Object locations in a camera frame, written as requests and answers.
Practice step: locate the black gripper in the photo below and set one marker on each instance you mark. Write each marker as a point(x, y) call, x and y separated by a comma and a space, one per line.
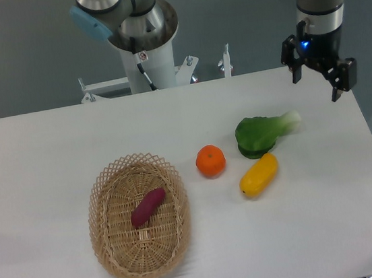
point(319, 52)

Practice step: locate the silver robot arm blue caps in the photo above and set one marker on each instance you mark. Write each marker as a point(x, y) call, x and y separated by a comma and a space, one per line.
point(322, 16)

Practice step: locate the purple sweet potato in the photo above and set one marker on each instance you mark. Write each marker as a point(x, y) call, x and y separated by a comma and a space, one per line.
point(147, 206)

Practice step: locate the oval wicker basket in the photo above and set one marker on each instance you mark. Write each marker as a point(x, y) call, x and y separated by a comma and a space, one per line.
point(156, 247)

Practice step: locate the green bok choy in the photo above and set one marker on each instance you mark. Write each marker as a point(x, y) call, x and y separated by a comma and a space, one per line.
point(257, 135)

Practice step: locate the yellow mango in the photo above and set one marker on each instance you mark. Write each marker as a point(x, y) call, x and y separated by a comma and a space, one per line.
point(259, 176)

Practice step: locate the orange mandarin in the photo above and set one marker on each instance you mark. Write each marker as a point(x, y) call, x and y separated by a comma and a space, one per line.
point(210, 161)

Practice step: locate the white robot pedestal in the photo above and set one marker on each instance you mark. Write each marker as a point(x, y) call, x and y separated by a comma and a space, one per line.
point(145, 46)

